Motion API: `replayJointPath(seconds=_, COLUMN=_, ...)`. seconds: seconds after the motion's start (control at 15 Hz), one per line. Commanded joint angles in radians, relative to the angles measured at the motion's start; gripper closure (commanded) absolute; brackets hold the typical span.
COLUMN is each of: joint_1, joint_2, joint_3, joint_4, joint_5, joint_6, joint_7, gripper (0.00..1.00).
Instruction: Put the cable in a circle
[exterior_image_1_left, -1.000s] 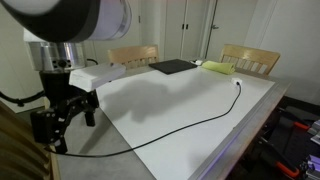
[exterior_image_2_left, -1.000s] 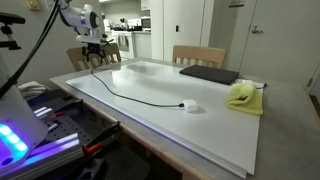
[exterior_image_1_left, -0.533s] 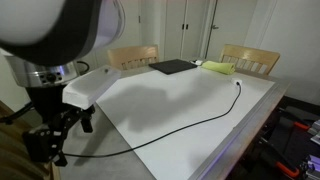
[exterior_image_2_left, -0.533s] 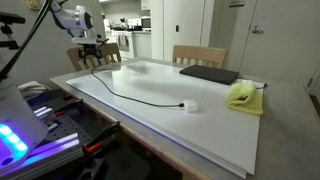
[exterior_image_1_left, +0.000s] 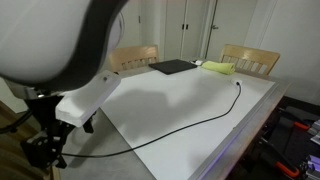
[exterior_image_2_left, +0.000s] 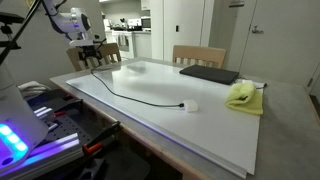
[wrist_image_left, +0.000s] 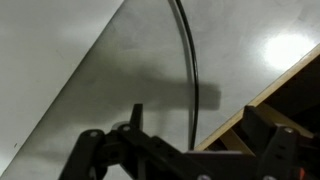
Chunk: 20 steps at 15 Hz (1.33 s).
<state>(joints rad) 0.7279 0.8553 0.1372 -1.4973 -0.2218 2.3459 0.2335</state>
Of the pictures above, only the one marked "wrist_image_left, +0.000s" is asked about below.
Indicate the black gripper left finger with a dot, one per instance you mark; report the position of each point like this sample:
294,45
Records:
142,157

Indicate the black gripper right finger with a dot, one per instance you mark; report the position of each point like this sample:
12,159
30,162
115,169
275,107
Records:
283,152

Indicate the white board mat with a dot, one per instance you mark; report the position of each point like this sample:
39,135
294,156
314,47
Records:
242,46

